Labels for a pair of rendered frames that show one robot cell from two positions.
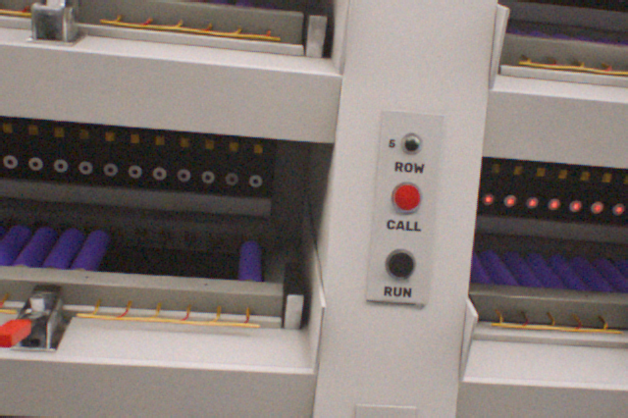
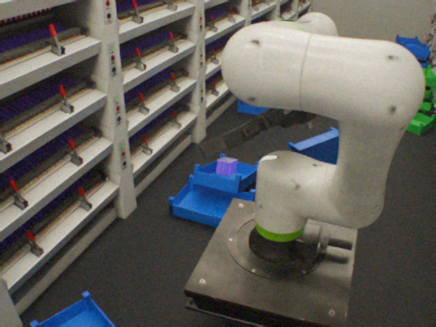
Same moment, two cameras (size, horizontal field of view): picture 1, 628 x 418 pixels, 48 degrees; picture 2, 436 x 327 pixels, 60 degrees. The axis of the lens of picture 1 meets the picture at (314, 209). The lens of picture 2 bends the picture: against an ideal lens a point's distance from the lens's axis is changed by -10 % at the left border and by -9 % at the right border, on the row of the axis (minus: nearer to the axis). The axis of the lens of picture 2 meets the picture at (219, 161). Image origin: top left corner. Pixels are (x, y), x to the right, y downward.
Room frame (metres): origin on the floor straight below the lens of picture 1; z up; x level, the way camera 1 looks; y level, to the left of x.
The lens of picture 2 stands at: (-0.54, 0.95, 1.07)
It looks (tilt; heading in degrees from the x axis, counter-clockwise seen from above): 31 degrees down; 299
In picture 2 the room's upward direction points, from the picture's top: straight up
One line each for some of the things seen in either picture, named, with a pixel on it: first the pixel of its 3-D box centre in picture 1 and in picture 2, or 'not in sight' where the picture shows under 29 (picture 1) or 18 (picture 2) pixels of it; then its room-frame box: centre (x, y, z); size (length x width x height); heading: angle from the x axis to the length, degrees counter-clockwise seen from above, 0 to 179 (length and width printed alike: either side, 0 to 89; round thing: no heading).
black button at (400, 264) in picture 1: (399, 264); not in sight; (0.45, -0.06, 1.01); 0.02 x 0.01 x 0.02; 96
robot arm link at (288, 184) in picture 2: not in sight; (288, 195); (-0.30, 0.19, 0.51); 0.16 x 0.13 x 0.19; 6
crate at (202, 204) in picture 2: not in sight; (212, 202); (0.16, -0.25, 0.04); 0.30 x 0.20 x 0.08; 6
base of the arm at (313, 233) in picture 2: not in sight; (300, 238); (-0.34, 0.18, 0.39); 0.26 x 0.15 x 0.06; 8
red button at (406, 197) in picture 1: (406, 197); not in sight; (0.45, -0.06, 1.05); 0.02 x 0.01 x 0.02; 96
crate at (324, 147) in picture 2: not in sight; (314, 156); (-0.12, -0.71, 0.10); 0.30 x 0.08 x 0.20; 63
